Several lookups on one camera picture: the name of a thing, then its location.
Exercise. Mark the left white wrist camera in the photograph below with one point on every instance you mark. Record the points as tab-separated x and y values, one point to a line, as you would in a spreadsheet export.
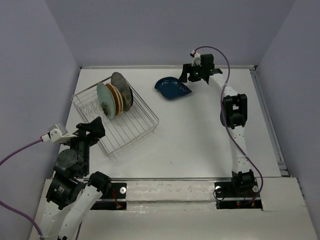
57	134

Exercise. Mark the grey reindeer plate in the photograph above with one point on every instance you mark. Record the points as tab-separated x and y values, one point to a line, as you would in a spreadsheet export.
119	81

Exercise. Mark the dark blue leaf plate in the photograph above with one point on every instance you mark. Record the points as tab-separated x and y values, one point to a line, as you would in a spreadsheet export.
171	88

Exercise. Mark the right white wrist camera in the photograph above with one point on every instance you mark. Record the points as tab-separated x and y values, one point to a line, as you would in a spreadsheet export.
196	58

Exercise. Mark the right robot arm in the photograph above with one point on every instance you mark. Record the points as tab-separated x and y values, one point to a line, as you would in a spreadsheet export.
233	116

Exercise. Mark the orange woven round plate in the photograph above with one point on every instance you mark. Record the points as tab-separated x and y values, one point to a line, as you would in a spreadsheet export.
116	98

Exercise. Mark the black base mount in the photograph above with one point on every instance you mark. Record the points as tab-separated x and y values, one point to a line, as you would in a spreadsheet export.
114	200
227	198

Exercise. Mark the metal wire dish rack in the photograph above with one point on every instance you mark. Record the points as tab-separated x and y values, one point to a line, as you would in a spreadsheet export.
125	130

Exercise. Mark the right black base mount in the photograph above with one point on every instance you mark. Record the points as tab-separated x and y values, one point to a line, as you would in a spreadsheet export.
227	198

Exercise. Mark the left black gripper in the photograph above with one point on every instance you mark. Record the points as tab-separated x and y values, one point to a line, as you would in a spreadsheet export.
97	127

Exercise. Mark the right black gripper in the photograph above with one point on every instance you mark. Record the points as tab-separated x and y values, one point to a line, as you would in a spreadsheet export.
187	68

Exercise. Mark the cream plate with black spot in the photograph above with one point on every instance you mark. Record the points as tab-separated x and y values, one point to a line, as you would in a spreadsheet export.
121	101

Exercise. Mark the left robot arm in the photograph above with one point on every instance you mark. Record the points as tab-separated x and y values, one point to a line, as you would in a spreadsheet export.
68	199

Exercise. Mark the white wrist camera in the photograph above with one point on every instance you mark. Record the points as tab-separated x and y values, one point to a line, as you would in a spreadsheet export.
196	58
57	134

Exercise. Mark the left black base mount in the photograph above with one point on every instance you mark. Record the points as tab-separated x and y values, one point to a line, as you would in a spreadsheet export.
114	200

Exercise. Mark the teal flower plate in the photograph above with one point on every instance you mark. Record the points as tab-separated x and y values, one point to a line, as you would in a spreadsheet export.
106	100

